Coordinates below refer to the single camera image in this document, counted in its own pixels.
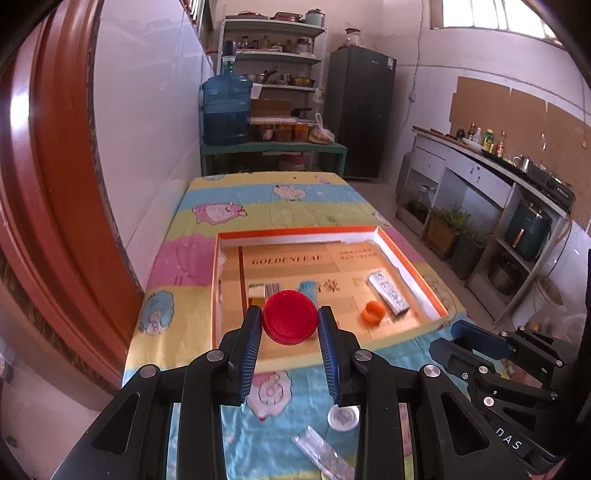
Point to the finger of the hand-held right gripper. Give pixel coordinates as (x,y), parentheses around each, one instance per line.
(475,336)
(450,355)

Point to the dark sauce bottle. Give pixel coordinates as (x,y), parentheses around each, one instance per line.
(472,132)

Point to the black gas stove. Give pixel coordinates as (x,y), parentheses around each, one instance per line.
(551,184)

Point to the teal kitchen appliance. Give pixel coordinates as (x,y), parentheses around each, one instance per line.
(526,228)

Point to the flattened printed cardboard sheet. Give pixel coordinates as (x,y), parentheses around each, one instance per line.
(295,261)

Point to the cartoon printed metal case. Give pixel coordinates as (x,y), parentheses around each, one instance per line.
(389,295)

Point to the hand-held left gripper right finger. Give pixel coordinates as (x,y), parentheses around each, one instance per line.
(328,350)

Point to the metal cooking pot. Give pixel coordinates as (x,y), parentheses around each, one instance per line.
(503,277)

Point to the blue water jug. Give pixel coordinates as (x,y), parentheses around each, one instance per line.
(226,106)

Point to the clear plastic tube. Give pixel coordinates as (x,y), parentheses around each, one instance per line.
(321,450)

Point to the shallow orange-rimmed cardboard box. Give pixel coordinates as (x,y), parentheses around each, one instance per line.
(215,300)

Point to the crumpled plastic bag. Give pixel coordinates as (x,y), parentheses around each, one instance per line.
(568,323)

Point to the light blue lighter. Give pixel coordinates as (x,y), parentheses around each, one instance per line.
(307,290)

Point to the deep orange bottle cap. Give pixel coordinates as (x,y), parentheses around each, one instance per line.
(373,313)

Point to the plastic bag of food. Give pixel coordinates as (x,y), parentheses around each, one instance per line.
(322,134)

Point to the red-brown bottle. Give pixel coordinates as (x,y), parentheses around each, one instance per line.
(501,144)

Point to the red-brown wooden door frame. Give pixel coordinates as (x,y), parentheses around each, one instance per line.
(55,207)

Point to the white bottle cap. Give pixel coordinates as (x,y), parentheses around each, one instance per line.
(343,417)

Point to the white shelf rack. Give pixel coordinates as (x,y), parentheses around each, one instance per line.
(277,57)

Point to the plant in dark pot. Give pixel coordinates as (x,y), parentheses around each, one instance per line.
(468,254)

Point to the gold cigarette box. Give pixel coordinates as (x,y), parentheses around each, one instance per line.
(256,291)

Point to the plant in yellow pot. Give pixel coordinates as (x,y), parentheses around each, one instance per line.
(441,235)

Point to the jar of orange preserves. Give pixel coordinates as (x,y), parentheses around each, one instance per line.
(284,133)
(301,132)
(265,133)

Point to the metal kettle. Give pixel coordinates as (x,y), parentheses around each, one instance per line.
(521,163)

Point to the red bottle cap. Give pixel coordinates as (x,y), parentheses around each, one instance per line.
(290,318)

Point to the dark grey refrigerator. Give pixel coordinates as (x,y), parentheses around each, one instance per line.
(360,115)

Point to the pale teal enamel pot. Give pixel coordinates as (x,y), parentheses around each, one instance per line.
(315,18)

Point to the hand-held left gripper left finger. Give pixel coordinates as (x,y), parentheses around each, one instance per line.
(249,350)

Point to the brown cardboard box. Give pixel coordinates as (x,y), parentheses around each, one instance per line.
(271,107)

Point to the cardboard sheets on wall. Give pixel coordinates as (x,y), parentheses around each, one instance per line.
(508,110)

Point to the yellow-green bottle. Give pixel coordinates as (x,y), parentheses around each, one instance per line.
(488,139)

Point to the white kitchen counter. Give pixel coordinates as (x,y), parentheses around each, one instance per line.
(461,157)

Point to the green low table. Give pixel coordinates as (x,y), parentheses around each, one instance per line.
(277,146)

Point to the window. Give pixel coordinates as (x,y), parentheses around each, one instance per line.
(485,14)

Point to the glass jar with lid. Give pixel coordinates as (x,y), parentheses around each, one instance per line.
(353,38)

